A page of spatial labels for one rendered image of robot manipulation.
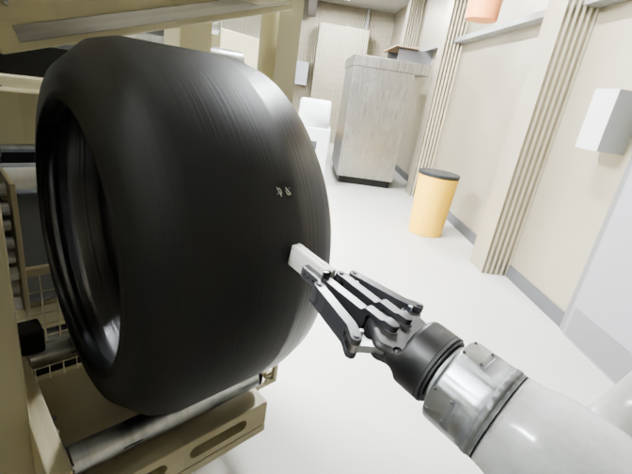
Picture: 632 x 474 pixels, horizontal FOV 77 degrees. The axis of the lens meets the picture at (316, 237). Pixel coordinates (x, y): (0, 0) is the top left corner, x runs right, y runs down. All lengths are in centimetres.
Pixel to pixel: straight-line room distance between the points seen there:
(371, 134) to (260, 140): 634
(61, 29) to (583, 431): 99
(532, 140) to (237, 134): 365
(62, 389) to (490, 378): 86
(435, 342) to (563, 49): 377
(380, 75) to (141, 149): 643
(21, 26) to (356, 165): 622
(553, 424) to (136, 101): 51
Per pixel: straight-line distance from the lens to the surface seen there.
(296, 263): 52
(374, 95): 682
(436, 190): 472
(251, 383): 84
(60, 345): 96
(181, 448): 80
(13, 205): 101
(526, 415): 38
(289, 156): 55
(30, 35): 97
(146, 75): 54
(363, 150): 687
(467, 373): 39
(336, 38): 1195
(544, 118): 405
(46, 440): 73
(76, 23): 99
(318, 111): 630
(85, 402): 99
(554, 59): 404
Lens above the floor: 146
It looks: 20 degrees down
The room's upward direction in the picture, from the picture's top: 9 degrees clockwise
